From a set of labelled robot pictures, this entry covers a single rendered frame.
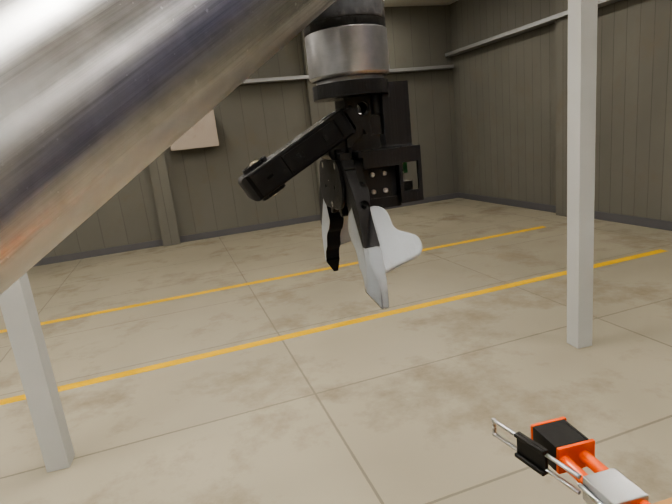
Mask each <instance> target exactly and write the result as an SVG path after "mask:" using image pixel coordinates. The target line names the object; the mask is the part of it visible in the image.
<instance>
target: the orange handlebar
mask: <svg viewBox="0 0 672 504"><path fill-rule="evenodd" d="M579 460H580V461H581V462H582V463H584V464H585V465H586V466H587V467H588V468H589V469H590V470H592V471H593V472H594V473H597V472H600V471H604V470H608V469H609V468H608V467H606V466H605V465H604V464H603V463H602V462H600V461H599V460H598V459H597V458H596V457H594V456H593V455H592V454H591V453H590V452H588V451H586V450H585V451H582V452H581V453H580V455H579ZM559 461H560V462H562V463H564V464H565V465H567V466H568V467H570V468H571V469H573V470H574V471H576V472H577V473H579V474H580V475H581V478H580V479H578V478H576V477H575V476H573V475H572V474H570V473H569V472H567V471H566V470H565V471H566V472H567V473H568V474H569V475H571V476H572V477H573V478H574V479H575V480H576V481H577V482H578V483H582V484H583V476H586V475H588V474H587V473H586V472H585V471H584V470H583V469H582V468H581V467H579V466H578V465H577V464H576V463H575V462H574V461H573V460H572V459H571V458H569V457H568V456H563V457H561V458H560V460H559Z"/></svg>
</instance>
